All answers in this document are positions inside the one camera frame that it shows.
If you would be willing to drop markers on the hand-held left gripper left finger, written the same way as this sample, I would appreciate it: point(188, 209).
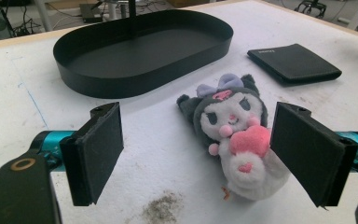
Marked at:
point(93, 155)

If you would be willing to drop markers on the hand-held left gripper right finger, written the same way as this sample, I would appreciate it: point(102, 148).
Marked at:
point(307, 152)

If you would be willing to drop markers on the black and white plush toy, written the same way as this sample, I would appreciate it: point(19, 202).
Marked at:
point(236, 140)

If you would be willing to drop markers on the black oval tray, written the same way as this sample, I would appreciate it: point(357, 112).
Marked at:
point(143, 53)

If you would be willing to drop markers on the black folded pouch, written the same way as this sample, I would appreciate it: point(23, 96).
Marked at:
point(293, 63)

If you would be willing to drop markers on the black office chair base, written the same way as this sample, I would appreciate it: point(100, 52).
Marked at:
point(310, 6)

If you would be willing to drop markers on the white table leg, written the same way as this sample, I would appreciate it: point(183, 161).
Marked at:
point(44, 14)

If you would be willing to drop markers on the black pole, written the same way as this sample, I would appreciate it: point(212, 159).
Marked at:
point(132, 8)

